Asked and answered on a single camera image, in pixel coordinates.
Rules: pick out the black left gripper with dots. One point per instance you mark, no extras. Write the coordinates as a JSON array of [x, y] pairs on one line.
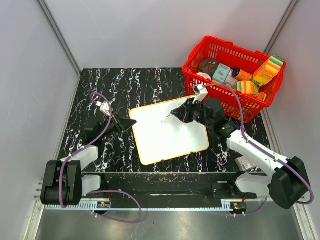
[[126, 124]]

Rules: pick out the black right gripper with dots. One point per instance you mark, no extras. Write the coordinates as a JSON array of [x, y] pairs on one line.
[[187, 107]]

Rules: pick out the white board yellow frame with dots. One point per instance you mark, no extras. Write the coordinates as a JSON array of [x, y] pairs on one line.
[[158, 141]]

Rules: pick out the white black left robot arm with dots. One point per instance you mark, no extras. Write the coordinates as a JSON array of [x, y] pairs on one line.
[[63, 183]]

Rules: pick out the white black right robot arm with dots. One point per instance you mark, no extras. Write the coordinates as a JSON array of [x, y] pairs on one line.
[[285, 181]]

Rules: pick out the white round lid container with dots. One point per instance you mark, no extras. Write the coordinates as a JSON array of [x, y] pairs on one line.
[[204, 75]]

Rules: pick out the brown round bread pack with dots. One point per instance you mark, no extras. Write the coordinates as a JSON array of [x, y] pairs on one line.
[[208, 66]]

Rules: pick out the teal small carton box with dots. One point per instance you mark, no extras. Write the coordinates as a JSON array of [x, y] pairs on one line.
[[221, 73]]

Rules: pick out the pink white packet in basket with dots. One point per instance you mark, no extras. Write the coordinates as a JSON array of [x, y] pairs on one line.
[[231, 82]]

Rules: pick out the orange bottle blue cap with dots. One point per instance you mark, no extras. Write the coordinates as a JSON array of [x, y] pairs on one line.
[[241, 75]]

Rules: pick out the striped orange sponge pack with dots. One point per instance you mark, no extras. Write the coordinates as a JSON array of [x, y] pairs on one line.
[[247, 87]]

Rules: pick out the orange packet in basket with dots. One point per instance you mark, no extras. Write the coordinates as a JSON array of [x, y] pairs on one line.
[[261, 96]]

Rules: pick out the small pink white box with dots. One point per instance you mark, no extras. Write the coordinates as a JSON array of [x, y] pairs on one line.
[[245, 165]]

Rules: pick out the yellow green sponge pack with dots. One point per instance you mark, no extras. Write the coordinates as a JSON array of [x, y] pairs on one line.
[[268, 70]]

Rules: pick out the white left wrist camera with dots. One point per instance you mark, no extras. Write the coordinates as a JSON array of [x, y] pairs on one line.
[[104, 108]]

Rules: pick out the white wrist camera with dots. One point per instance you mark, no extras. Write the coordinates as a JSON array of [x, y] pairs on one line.
[[201, 92], [104, 108]]

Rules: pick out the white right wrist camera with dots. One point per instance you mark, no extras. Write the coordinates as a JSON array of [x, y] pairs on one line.
[[201, 92]]

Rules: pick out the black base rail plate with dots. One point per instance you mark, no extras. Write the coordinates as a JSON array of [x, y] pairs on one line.
[[161, 188]]

